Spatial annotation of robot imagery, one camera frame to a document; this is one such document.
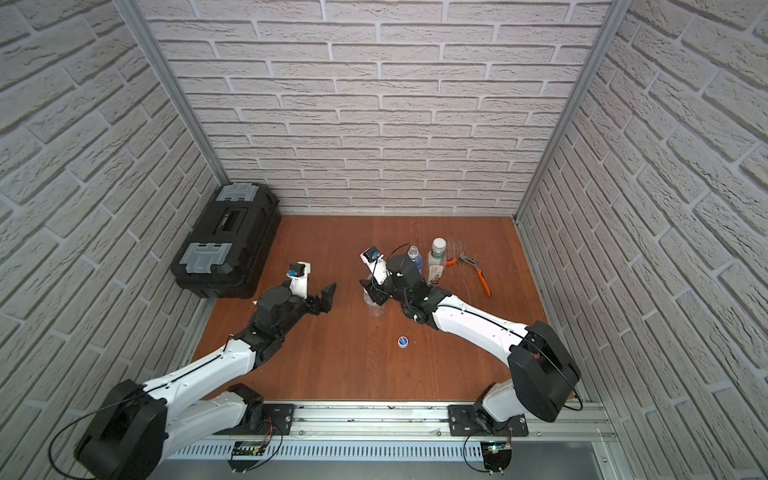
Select clear bottle green ring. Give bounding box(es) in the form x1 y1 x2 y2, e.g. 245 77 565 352
427 237 449 286

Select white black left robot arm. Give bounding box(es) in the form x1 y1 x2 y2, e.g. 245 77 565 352
74 284 337 479

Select right corner aluminium profile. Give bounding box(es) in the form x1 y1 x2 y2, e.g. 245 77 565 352
514 0 634 222

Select controller circuit board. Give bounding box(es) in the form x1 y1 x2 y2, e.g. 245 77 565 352
228 441 266 473
480 442 513 474

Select left corner aluminium profile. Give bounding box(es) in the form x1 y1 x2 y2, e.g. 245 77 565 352
114 0 230 185

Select black mounting plate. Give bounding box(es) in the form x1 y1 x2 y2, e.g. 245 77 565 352
447 403 529 438
216 384 296 435

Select left controller circuit board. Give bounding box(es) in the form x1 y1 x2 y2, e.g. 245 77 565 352
228 441 266 473

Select grey white bottle cap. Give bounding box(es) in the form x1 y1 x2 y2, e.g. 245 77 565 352
432 237 447 252

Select orange handled pliers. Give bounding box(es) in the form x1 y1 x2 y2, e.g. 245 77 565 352
446 251 492 298

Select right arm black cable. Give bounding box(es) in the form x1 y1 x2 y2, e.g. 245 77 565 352
455 311 584 413

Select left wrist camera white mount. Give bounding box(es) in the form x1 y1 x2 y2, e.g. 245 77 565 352
287 261 311 299

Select clear labelled bottle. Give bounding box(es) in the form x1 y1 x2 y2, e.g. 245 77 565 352
363 290 385 318

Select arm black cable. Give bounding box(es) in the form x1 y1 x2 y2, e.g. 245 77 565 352
47 341 235 480
455 311 584 413

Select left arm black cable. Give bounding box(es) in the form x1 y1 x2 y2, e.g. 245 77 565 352
47 341 235 480

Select corner aluminium profile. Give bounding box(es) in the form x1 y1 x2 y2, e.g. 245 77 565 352
514 0 634 222
114 0 230 185

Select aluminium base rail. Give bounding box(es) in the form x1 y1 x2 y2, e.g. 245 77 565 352
170 401 617 462

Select clear bottle blue label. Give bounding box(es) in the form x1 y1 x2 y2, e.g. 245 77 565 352
407 245 423 274

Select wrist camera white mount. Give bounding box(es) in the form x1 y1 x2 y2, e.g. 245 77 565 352
287 261 311 299
360 246 389 286

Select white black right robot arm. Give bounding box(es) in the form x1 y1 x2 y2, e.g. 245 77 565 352
360 247 581 433

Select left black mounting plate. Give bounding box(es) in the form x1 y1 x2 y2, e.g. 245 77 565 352
216 384 296 435

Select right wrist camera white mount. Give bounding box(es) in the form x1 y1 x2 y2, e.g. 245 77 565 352
360 246 389 286

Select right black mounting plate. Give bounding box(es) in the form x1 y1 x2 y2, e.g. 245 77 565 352
447 403 529 438

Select right controller circuit board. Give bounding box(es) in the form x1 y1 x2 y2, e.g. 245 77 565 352
480 442 513 474

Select black plastic toolbox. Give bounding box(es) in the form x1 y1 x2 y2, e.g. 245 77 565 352
170 182 281 299

